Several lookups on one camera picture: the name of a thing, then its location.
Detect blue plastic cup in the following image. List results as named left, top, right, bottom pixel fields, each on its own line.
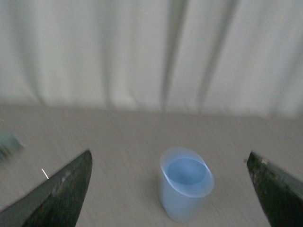
left=159, top=147, right=214, bottom=222

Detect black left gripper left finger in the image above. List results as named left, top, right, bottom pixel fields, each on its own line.
left=0, top=150, right=92, bottom=227

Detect white pleated curtain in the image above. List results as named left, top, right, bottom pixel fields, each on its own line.
left=0, top=0, right=303, bottom=117

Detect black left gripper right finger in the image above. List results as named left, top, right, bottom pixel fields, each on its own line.
left=247, top=151, right=303, bottom=227

